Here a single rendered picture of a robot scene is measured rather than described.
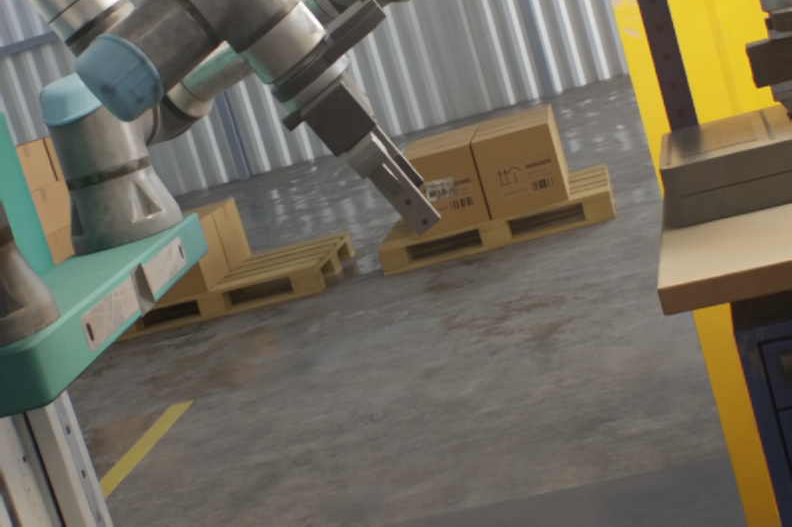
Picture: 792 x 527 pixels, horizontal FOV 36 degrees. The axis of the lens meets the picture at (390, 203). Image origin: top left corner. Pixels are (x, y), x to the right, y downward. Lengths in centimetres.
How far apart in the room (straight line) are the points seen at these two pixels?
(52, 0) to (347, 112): 31
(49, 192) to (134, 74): 597
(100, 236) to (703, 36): 117
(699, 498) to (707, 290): 184
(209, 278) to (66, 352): 543
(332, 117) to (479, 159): 505
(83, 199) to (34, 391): 55
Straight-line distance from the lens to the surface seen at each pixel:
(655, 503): 305
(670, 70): 168
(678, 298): 122
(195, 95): 174
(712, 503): 299
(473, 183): 616
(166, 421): 497
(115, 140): 165
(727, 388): 242
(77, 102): 165
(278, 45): 111
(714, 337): 238
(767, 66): 151
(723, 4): 230
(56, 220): 703
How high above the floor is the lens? 127
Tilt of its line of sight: 8 degrees down
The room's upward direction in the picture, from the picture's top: 16 degrees counter-clockwise
